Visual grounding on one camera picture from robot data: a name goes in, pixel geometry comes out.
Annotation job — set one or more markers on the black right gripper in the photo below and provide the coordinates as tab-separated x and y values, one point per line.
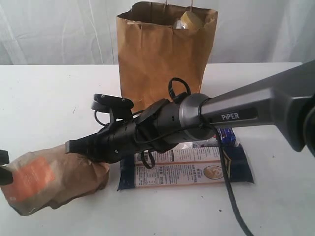
120	140

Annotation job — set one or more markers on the kraft stand-up coffee pouch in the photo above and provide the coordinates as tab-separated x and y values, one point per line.
52	178

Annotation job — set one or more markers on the long noodle package dark ends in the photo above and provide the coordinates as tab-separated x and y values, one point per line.
190	166

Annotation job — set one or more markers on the brown paper shopping bag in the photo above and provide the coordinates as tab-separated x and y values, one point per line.
151	52

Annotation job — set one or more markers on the white blue salt packet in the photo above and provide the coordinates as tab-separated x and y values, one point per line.
227	136

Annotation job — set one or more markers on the clear jar gold lid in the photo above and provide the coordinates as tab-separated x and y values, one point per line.
188	20

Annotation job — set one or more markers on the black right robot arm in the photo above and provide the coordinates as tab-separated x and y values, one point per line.
285	100

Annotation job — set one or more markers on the white backdrop curtain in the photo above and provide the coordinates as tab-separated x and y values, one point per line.
84	31

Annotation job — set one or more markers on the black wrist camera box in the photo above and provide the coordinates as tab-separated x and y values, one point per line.
116	107

